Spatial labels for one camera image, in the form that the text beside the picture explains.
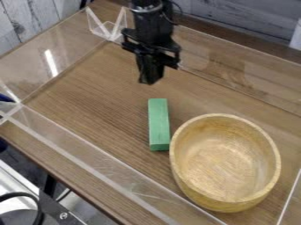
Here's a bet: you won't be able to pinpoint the clear acrylic corner bracket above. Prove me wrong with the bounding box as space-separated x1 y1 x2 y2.
84 7 128 44

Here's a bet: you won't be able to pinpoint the clear acrylic tray walls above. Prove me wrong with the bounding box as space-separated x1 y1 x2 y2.
0 1 301 225

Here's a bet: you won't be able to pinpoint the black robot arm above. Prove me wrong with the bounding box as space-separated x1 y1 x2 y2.
121 0 180 84

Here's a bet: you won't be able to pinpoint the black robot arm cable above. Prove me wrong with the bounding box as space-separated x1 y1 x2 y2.
161 0 185 25

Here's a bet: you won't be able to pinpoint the green rectangular block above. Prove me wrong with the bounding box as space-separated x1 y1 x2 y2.
148 98 169 151

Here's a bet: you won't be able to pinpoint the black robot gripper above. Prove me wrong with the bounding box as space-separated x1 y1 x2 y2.
121 1 180 84

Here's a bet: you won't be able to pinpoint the black metal bracket with screw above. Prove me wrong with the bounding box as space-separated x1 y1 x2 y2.
38 192 86 225

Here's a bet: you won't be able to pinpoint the black table leg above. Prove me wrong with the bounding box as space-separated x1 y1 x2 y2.
44 175 57 198

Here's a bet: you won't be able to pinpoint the brown wooden bowl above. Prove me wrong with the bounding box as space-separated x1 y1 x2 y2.
169 113 280 213

